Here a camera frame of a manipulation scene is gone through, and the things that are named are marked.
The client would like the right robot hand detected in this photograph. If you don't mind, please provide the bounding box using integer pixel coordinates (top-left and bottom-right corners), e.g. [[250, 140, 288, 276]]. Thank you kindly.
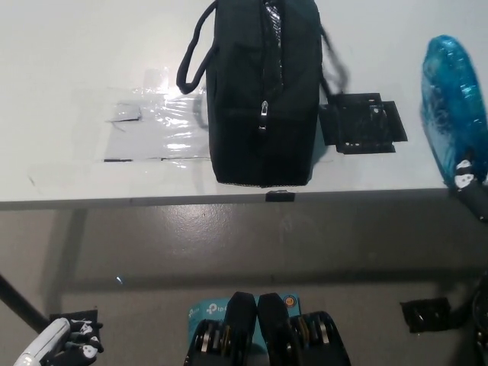
[[453, 152, 488, 224]]

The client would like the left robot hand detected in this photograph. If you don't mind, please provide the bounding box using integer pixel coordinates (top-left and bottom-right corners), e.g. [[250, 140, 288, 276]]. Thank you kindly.
[[17, 318, 104, 366]]

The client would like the blue plastic-wrapped plate stack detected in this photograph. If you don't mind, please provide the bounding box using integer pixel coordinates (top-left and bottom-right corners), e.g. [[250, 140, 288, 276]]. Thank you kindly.
[[418, 34, 488, 188]]

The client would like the black table leg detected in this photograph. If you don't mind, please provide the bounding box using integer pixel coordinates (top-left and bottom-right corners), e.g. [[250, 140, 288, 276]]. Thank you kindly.
[[448, 293, 477, 330], [0, 272, 51, 333]]

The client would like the large black tape patch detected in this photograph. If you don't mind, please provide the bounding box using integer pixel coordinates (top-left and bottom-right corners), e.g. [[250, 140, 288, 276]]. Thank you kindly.
[[318, 91, 408, 156]]

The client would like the teal tp-link box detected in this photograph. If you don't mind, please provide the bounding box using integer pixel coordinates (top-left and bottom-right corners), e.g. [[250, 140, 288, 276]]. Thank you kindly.
[[188, 294, 303, 344]]

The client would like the small black tape strip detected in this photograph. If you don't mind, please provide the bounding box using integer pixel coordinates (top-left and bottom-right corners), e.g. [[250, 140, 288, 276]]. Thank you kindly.
[[265, 190, 297, 203]]

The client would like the clear plastic sheet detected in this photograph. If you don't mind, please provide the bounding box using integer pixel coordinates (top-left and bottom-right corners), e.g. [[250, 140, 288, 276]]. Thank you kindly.
[[26, 66, 214, 188]]

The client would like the small grey tape piece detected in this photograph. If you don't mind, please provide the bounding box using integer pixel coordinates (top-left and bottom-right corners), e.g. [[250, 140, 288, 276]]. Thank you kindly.
[[108, 102, 143, 124]]

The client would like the black fabric bag with handles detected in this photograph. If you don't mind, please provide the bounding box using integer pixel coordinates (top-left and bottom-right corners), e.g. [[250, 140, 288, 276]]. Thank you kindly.
[[176, 0, 351, 189]]

